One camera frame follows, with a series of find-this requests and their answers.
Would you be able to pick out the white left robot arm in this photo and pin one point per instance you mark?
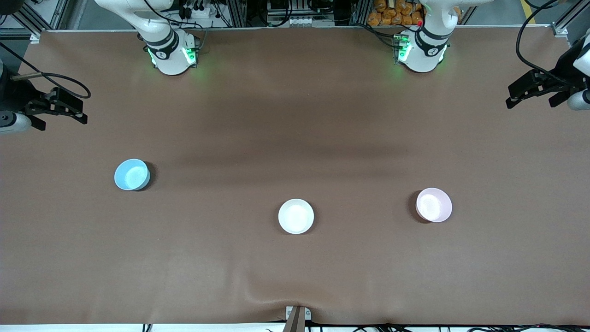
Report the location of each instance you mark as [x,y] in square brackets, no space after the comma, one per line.
[421,60]

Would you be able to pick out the orange objects pile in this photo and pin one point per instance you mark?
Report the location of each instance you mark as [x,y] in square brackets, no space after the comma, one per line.
[392,16]

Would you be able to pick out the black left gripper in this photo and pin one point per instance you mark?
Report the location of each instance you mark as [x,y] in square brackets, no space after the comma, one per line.
[559,81]

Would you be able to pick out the brown table mat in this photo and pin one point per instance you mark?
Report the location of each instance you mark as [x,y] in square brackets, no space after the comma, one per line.
[295,138]

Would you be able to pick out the blue bowl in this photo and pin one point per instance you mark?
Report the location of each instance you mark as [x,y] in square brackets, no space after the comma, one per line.
[131,175]

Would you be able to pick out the pink bowl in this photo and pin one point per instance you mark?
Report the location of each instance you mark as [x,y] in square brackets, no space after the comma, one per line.
[433,205]

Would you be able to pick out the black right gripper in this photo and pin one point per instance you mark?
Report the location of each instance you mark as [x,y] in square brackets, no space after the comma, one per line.
[18,98]

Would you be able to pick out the white power strip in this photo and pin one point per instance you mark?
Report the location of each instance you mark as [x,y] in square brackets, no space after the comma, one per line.
[203,13]

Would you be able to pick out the aluminium frame profile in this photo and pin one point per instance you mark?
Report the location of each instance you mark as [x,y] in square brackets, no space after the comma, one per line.
[32,34]
[558,30]

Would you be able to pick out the white bowl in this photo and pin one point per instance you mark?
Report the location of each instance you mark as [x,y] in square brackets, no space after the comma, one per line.
[296,216]

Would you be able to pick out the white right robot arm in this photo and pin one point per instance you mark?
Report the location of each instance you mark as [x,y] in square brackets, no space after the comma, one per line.
[168,62]

